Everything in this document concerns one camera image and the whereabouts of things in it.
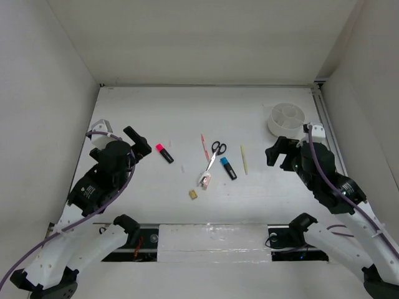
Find small yellow eraser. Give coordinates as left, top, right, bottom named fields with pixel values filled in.
left=188, top=189, right=198, bottom=200

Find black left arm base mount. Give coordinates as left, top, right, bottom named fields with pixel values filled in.
left=102, top=214, right=160, bottom=262

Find blue black highlighter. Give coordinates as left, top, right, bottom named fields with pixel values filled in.
left=220, top=157, right=237, bottom=180

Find black handled scissors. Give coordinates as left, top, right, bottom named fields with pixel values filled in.
left=206, top=141, right=227, bottom=171

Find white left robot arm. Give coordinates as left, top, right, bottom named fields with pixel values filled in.
left=1, top=123, right=151, bottom=298

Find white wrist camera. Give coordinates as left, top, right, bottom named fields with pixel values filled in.
left=304, top=121, right=326, bottom=143
left=89, top=119, right=113, bottom=150

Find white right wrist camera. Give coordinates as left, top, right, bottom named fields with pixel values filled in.
left=304, top=121, right=326, bottom=143

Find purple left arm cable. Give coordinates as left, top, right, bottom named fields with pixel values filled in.
left=0, top=130, right=137, bottom=283

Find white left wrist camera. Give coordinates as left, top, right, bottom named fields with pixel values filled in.
left=89, top=119, right=113, bottom=150

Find yellow pen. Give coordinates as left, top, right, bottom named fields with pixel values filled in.
left=240, top=145, right=248, bottom=175

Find aluminium rail right side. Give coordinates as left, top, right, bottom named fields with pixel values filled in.
left=313, top=81, right=358, bottom=205

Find pink pen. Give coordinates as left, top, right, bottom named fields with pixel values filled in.
left=201, top=134, right=210, bottom=162

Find pink black highlighter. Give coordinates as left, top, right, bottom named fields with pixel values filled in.
left=156, top=143, right=174, bottom=164

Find white round compartment container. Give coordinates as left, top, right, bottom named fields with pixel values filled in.
left=267, top=103, right=305, bottom=138

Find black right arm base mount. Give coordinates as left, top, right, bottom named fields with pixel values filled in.
left=265, top=213, right=329, bottom=262

